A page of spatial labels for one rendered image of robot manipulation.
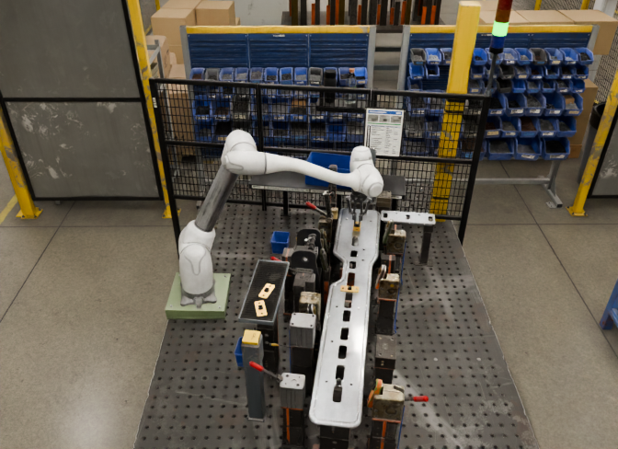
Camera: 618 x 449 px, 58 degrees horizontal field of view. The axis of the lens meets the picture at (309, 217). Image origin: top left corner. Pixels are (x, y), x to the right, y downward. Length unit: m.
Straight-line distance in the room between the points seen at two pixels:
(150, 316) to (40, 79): 1.95
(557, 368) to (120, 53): 3.61
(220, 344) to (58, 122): 2.61
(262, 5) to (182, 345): 6.95
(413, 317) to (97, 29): 2.92
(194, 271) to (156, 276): 1.56
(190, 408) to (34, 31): 2.99
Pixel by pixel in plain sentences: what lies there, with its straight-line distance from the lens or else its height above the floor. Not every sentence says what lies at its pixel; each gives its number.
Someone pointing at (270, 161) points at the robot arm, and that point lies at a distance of 2.56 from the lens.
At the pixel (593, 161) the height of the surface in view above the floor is 0.52.
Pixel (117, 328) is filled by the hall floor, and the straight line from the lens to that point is 3.98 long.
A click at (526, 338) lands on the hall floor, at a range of 3.98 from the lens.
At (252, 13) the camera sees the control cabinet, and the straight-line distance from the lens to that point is 9.11.
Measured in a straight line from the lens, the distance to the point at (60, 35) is 4.49.
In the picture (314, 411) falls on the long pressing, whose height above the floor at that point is 1.00.
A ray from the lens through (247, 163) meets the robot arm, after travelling 2.53.
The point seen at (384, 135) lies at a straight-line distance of 3.25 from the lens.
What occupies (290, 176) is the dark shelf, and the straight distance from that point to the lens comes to 3.32.
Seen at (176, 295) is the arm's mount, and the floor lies 0.76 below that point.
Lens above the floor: 2.70
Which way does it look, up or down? 34 degrees down
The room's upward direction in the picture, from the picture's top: straight up
